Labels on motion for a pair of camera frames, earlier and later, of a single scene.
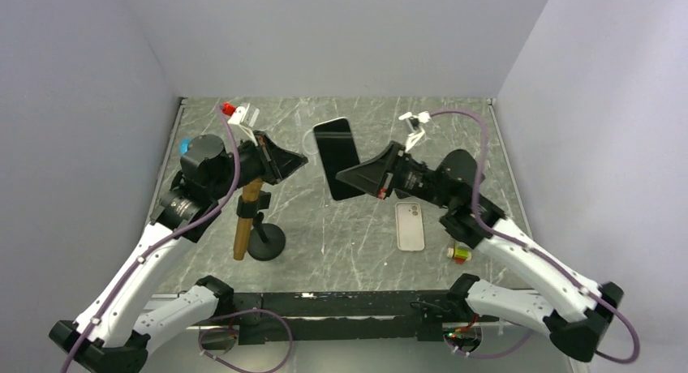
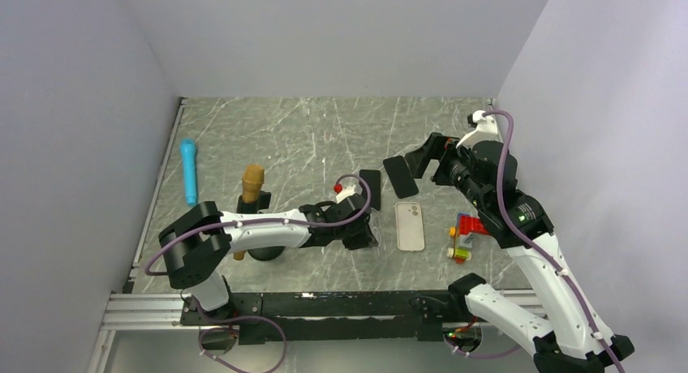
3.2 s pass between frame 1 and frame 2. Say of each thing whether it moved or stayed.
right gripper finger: moved
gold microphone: stayed
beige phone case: stayed
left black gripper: moved
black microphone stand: stayed
